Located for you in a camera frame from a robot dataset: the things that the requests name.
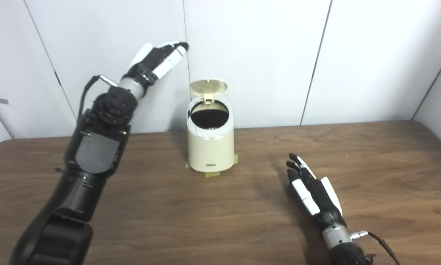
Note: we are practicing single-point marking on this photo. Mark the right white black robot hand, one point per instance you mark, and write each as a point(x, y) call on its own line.
point(321, 200)

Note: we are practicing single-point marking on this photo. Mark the round cream bin lid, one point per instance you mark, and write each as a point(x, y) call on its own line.
point(208, 86)

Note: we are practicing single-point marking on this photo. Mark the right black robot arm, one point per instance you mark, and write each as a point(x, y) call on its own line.
point(343, 252)

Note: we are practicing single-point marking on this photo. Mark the small grey wall tag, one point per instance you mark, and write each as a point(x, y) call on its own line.
point(2, 101)

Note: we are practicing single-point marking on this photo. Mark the small black panel hinge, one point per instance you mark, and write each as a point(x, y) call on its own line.
point(57, 78)

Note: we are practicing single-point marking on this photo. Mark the cream-colored bin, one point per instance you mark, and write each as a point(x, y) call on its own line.
point(211, 151)

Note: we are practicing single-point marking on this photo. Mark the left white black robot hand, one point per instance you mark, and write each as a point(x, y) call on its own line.
point(152, 62)

